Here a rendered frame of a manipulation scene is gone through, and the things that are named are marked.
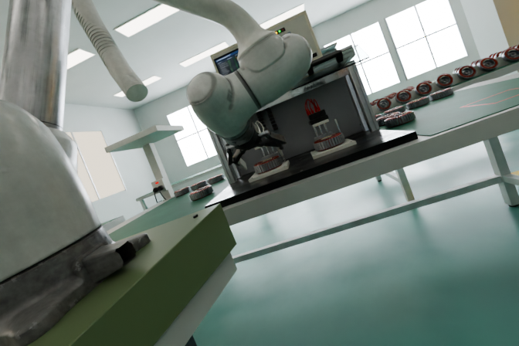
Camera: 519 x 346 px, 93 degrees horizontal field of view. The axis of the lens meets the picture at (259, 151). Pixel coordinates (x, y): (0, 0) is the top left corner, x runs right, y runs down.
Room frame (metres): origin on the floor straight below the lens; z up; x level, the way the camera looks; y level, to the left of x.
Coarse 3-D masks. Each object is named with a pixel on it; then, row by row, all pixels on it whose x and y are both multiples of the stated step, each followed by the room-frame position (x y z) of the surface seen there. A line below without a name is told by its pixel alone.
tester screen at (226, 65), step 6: (234, 54) 1.07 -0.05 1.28; (216, 60) 1.09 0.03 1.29; (222, 60) 1.08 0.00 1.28; (228, 60) 1.08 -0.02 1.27; (234, 60) 1.07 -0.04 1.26; (222, 66) 1.08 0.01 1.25; (228, 66) 1.08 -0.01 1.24; (234, 66) 1.08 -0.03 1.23; (222, 72) 1.09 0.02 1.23; (228, 72) 1.08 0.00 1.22
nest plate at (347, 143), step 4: (348, 140) 0.90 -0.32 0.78; (352, 140) 0.86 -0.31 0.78; (340, 144) 0.86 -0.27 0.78; (344, 144) 0.83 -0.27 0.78; (348, 144) 0.82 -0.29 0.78; (352, 144) 0.82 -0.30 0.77; (332, 148) 0.84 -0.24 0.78; (336, 148) 0.83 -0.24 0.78; (340, 148) 0.83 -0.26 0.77; (312, 152) 0.95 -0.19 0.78; (316, 152) 0.91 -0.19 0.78; (320, 152) 0.87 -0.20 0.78; (324, 152) 0.84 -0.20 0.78; (328, 152) 0.84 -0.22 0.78; (332, 152) 0.83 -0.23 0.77; (312, 156) 0.85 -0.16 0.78; (316, 156) 0.84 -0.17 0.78; (320, 156) 0.84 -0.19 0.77
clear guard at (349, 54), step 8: (352, 48) 0.77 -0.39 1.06; (360, 48) 0.76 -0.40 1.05; (344, 56) 0.76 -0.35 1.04; (352, 56) 0.75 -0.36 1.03; (360, 56) 0.74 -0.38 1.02; (368, 56) 0.72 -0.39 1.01; (320, 64) 0.79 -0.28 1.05; (328, 64) 0.77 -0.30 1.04; (336, 64) 0.76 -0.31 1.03; (344, 64) 0.74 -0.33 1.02; (352, 64) 0.73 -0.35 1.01; (320, 72) 0.76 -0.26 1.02; (328, 72) 0.75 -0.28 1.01; (304, 80) 0.76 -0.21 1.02; (312, 80) 0.75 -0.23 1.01; (296, 88) 0.76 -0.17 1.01
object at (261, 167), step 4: (276, 156) 0.93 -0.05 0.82; (264, 160) 0.98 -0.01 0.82; (268, 160) 0.98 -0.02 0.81; (272, 160) 0.90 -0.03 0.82; (276, 160) 0.91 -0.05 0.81; (280, 160) 0.92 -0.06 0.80; (256, 164) 0.95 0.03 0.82; (260, 164) 0.90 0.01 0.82; (264, 164) 0.89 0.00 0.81; (268, 164) 0.89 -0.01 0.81; (272, 164) 0.89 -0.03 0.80; (276, 164) 0.90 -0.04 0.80; (280, 164) 0.91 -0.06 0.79; (256, 168) 0.92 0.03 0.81; (260, 168) 0.90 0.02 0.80; (264, 168) 0.90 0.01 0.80; (268, 168) 0.89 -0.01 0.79; (272, 168) 0.89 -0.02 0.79; (256, 172) 0.92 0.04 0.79; (260, 172) 0.91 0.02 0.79; (264, 172) 0.91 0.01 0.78
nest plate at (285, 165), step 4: (288, 160) 1.00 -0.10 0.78; (284, 164) 0.93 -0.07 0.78; (288, 164) 0.93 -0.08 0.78; (276, 168) 0.89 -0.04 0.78; (280, 168) 0.87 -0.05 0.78; (284, 168) 0.86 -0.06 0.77; (268, 172) 0.87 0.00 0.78; (272, 172) 0.87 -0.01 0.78; (276, 172) 0.87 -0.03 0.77; (252, 176) 0.94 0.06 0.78; (256, 176) 0.89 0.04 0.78; (260, 176) 0.88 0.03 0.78; (264, 176) 0.88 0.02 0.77; (252, 180) 0.89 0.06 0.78
